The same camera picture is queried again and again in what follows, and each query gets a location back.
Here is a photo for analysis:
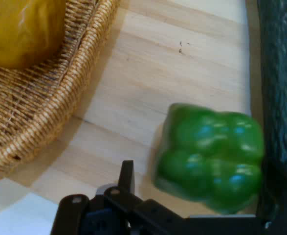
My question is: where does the long dark green cucumber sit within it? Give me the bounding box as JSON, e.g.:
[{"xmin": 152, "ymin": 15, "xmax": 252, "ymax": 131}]
[{"xmin": 255, "ymin": 0, "xmax": 287, "ymax": 187}]

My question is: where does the wooden cutting board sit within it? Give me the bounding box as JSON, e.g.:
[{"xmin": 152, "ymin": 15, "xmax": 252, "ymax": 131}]
[{"xmin": 8, "ymin": 0, "xmax": 265, "ymax": 218}]

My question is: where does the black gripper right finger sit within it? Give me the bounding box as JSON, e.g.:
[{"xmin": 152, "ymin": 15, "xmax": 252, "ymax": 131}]
[{"xmin": 255, "ymin": 158, "xmax": 287, "ymax": 235}]

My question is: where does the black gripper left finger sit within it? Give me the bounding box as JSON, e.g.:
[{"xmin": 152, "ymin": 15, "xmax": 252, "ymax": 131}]
[{"xmin": 50, "ymin": 160, "xmax": 188, "ymax": 235}]

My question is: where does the yellow bell pepper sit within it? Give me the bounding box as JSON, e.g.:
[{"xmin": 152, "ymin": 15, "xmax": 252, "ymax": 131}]
[{"xmin": 0, "ymin": 0, "xmax": 67, "ymax": 71}]

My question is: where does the woven wicker basket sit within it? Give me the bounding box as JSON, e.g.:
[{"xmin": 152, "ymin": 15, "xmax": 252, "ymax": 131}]
[{"xmin": 0, "ymin": 0, "xmax": 121, "ymax": 184}]

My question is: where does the green bell pepper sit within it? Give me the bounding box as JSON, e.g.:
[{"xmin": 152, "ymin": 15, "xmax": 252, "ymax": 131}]
[{"xmin": 154, "ymin": 102, "xmax": 265, "ymax": 215}]

